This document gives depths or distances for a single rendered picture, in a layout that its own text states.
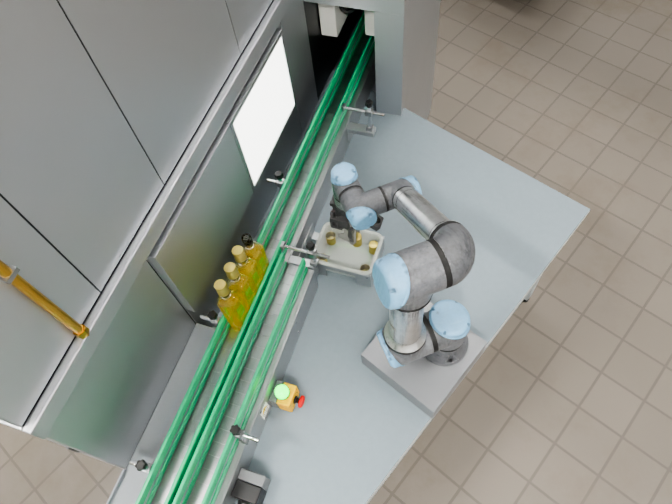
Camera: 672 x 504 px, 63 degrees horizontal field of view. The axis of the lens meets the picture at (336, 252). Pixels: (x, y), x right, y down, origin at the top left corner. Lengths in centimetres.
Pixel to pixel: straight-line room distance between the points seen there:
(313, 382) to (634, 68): 292
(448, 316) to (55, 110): 108
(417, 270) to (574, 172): 224
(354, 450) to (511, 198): 109
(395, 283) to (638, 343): 190
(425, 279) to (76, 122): 76
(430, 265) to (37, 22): 85
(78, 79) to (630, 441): 242
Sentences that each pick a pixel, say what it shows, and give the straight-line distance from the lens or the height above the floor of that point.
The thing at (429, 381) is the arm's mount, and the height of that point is 83.
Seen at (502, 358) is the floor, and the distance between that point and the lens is 270.
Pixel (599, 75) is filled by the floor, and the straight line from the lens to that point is 389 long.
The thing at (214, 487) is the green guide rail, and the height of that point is 94.
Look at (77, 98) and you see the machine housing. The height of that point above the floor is 178.
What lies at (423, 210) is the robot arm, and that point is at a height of 136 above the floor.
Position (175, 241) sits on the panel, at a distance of 155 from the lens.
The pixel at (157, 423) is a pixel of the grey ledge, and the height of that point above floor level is 88.
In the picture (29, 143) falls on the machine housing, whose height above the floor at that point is 180.
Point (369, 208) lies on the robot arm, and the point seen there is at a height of 125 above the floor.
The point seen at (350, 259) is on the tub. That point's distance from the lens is 199.
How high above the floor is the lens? 250
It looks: 60 degrees down
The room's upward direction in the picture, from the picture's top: 9 degrees counter-clockwise
